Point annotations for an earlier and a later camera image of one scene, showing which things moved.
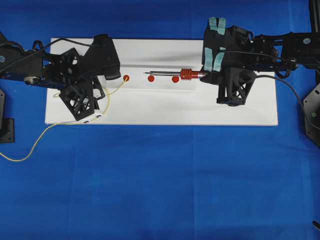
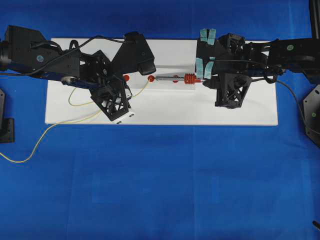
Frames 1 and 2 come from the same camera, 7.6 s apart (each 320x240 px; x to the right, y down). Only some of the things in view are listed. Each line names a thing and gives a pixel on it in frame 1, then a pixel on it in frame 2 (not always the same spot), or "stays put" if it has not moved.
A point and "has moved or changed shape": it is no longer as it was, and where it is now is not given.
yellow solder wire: [66, 123] has moved or changed shape
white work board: [161, 82] stays put
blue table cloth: [169, 182] stays put
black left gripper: [70, 70] -> [96, 70]
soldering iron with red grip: [185, 73] -> [189, 78]
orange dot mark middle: [151, 78] stays put
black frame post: [315, 16] stays put
